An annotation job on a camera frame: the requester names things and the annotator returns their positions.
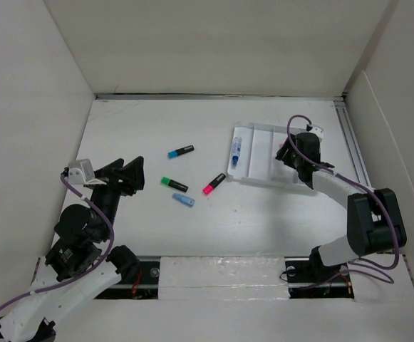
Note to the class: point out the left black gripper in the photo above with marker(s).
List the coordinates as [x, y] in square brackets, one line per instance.
[127, 182]

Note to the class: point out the white divided organizer tray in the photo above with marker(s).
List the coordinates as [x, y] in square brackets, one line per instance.
[257, 163]

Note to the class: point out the aluminium rail back edge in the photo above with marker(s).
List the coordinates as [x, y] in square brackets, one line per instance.
[201, 96]

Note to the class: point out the white foam block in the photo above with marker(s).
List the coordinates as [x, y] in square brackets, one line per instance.
[239, 278]

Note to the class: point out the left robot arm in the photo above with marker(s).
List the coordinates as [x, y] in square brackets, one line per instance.
[84, 261]

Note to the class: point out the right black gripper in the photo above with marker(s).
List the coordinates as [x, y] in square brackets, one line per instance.
[289, 144]

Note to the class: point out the aluminium rail right side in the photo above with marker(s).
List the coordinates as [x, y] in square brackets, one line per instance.
[351, 142]

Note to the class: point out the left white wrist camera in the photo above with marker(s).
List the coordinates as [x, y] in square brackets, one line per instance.
[80, 172]

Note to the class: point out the green cap black highlighter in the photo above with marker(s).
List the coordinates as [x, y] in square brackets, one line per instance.
[174, 184]

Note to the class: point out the clear glue bottle blue cap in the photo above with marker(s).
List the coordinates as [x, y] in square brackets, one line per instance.
[236, 150]

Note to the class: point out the blue cap black highlighter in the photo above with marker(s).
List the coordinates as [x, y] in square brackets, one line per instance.
[180, 151]

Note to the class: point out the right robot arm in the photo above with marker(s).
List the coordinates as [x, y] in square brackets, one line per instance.
[373, 218]

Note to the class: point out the pink cap black highlighter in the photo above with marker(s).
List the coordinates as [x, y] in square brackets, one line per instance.
[214, 183]

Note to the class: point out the light blue translucent marker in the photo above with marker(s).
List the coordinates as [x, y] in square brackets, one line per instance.
[183, 199]

